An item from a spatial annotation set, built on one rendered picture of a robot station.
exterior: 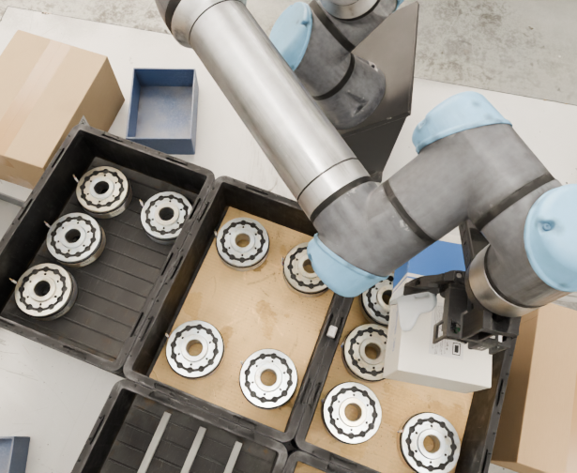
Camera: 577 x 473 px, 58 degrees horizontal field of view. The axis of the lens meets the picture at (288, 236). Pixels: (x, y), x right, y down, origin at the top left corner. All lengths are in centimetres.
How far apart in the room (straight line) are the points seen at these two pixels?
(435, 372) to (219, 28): 48
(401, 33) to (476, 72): 134
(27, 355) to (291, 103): 86
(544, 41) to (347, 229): 232
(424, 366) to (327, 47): 58
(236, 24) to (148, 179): 60
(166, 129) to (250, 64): 80
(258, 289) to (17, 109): 64
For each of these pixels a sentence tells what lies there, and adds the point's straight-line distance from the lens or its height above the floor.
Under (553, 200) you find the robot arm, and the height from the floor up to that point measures 146.
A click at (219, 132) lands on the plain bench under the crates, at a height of 70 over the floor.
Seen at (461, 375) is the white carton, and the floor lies 113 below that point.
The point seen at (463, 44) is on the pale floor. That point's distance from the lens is 259.
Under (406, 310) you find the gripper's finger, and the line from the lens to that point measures 69.
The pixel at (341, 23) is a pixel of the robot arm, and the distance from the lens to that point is 99.
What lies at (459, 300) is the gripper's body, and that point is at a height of 124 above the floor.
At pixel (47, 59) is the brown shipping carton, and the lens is 132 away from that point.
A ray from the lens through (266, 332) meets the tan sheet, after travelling 100.
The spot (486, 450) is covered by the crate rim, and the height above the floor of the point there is 92.
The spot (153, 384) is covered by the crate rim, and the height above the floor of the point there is 93.
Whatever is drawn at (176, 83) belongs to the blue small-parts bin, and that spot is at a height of 72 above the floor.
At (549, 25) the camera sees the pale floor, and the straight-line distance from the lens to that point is 282.
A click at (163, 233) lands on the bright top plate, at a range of 104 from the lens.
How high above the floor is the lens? 181
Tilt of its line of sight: 68 degrees down
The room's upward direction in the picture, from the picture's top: 6 degrees clockwise
